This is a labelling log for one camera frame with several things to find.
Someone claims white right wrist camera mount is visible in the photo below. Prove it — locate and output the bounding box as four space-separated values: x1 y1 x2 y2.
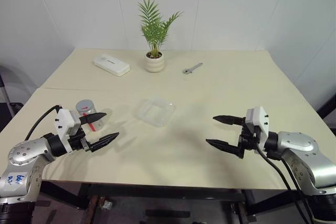
245 106 269 152

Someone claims clear plastic container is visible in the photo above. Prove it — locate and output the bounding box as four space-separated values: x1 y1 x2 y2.
134 98 177 128

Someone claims beige table cloth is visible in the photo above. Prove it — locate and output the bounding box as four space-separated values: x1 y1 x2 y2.
0 48 336 191

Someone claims rusty metal leg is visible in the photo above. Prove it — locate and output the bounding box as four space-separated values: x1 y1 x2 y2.
85 194 106 224

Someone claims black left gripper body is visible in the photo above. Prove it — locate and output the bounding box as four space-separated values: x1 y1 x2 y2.
68 127 93 154

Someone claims clear jar with red label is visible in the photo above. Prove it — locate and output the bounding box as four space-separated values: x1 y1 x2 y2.
75 99 104 132

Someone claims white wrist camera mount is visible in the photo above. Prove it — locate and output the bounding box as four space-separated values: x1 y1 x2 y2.
245 106 269 152
56 108 81 154

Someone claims green plant in white pot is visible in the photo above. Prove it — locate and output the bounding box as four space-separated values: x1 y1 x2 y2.
137 0 184 73

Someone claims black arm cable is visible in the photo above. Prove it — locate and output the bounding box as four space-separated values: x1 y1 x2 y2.
24 105 62 141
254 142 314 224

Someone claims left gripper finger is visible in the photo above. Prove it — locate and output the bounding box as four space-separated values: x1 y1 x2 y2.
90 132 120 153
78 112 108 125

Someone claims grey adjustable wrench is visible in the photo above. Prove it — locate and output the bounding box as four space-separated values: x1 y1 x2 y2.
182 62 204 76

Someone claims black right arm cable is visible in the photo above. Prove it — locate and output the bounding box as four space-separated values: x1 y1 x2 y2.
254 142 314 224

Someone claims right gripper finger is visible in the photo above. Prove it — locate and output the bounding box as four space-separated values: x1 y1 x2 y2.
212 114 247 127
205 138 242 157

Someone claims white label with blue writing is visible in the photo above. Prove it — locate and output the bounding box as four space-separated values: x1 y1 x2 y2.
3 172 30 192

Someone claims white rectangular box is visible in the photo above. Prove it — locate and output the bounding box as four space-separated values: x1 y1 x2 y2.
92 53 131 78

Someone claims black table frame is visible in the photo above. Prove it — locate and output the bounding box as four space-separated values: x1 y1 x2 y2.
34 180 312 217

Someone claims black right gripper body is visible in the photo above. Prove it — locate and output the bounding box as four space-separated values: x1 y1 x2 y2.
237 123 260 160

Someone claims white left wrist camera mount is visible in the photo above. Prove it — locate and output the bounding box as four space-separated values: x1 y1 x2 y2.
56 108 81 154

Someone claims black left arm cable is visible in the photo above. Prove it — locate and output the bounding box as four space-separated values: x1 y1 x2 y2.
24 105 62 141

